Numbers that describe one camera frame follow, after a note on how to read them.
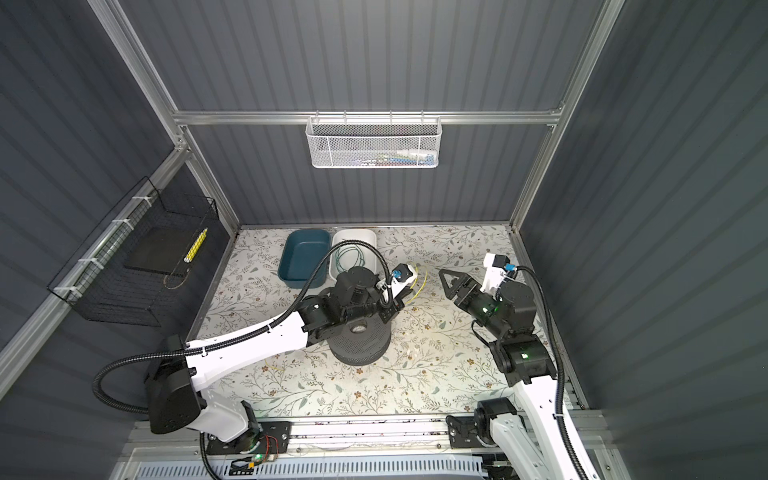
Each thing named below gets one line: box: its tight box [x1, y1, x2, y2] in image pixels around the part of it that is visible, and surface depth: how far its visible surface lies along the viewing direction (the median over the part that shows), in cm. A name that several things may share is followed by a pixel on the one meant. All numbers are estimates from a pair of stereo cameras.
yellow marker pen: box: [184, 227, 209, 263], surface depth 78 cm
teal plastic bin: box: [278, 229, 331, 289], surface depth 111 cm
